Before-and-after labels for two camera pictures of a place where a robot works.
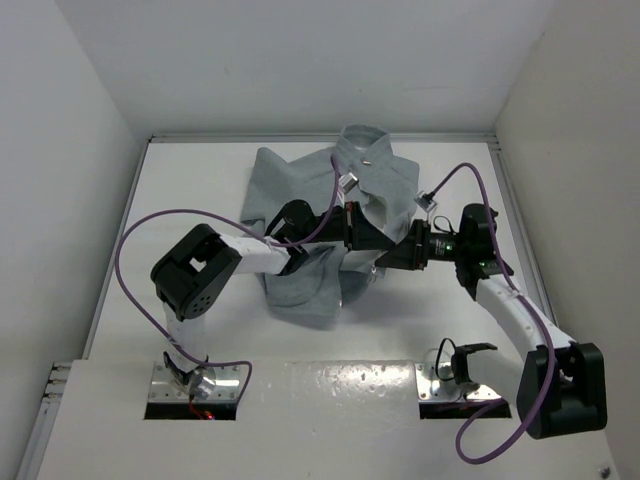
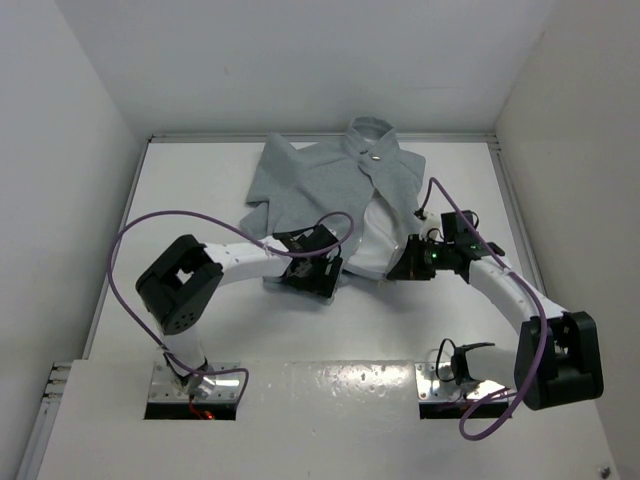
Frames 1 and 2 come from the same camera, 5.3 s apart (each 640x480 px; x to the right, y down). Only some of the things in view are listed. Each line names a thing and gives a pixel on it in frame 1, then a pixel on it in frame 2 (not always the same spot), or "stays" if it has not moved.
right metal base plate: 430,391 stays
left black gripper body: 338,226 → 314,278
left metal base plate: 228,382 stays
